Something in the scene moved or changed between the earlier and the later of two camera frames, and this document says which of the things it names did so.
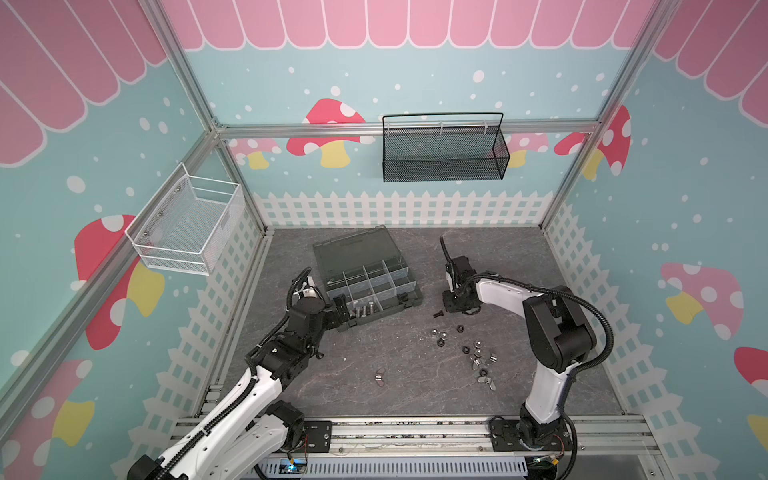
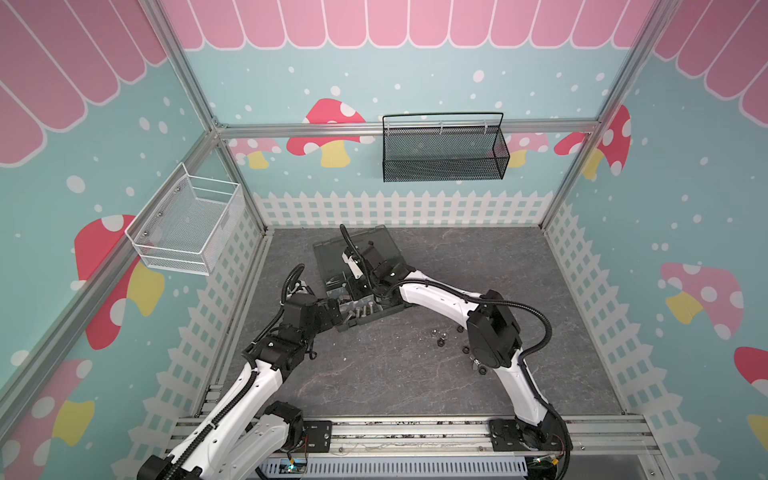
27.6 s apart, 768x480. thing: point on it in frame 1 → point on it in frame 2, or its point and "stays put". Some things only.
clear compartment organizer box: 366,266 stays put
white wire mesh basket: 186,223 stays put
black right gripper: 455,300 → 365,287
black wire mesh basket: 438,147 stays put
